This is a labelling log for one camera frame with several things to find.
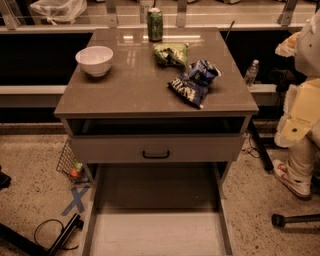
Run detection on grey drawer cabinet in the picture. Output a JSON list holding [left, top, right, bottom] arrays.
[[55, 28, 258, 180]]

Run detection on grey top drawer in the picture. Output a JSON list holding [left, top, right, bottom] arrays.
[[69, 135, 244, 163]]

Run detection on open grey middle drawer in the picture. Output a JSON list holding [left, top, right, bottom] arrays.
[[79, 163, 238, 256]]

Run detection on blue chip bag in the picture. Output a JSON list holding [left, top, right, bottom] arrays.
[[168, 59, 221, 109]]

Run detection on green chip bag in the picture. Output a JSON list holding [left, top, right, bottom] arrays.
[[153, 43, 187, 66]]

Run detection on white bowl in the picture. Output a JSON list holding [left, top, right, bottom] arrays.
[[75, 46, 113, 77]]

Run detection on green soda can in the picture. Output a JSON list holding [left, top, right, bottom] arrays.
[[147, 7, 163, 42]]

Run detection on clear water bottle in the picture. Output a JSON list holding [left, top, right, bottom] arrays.
[[244, 60, 259, 87]]

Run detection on black headphones bag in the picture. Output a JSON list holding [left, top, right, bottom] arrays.
[[269, 68, 299, 92]]

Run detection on seated person beige clothes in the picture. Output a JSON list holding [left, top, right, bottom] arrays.
[[273, 10, 320, 198]]

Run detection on yellow paper envelope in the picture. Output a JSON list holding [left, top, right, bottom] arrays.
[[281, 78, 320, 141]]

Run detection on black chair leg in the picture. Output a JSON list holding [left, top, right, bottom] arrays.
[[271, 214, 320, 228]]

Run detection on white red sneaker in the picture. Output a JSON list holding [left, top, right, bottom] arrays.
[[273, 160, 311, 199]]

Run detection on clear plastic bag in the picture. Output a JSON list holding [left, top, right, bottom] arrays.
[[30, 0, 87, 25]]

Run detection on black stand leg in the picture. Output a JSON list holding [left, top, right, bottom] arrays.
[[0, 213, 85, 256]]

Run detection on black drawer handle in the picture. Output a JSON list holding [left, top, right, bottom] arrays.
[[142, 150, 171, 159]]

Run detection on wire mesh basket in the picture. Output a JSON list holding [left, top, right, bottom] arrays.
[[56, 141, 89, 184]]

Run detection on black cable loop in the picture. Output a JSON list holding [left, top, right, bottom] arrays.
[[33, 218, 80, 251]]

